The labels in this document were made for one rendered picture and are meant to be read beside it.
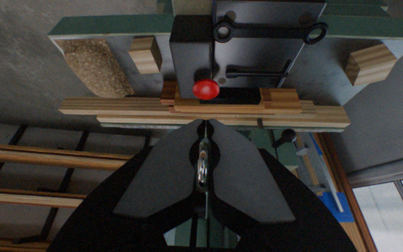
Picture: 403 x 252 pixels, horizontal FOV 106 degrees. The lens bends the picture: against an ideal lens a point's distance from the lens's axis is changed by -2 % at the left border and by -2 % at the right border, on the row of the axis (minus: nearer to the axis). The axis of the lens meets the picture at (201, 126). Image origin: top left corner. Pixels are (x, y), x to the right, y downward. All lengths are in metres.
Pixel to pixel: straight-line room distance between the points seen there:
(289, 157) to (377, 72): 0.19
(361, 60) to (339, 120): 0.16
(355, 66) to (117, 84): 0.43
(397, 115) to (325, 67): 1.39
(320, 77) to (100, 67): 0.41
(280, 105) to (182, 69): 0.23
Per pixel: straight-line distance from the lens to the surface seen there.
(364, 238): 1.79
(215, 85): 0.18
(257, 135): 0.30
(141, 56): 0.28
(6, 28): 1.99
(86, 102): 0.47
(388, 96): 1.80
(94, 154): 2.42
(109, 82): 0.36
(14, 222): 3.29
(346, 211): 1.23
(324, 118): 0.47
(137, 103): 0.41
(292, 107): 0.36
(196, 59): 0.17
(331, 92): 0.45
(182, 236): 0.48
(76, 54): 0.35
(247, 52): 0.18
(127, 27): 0.32
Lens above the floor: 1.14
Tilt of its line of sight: 29 degrees down
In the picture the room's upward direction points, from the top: 178 degrees counter-clockwise
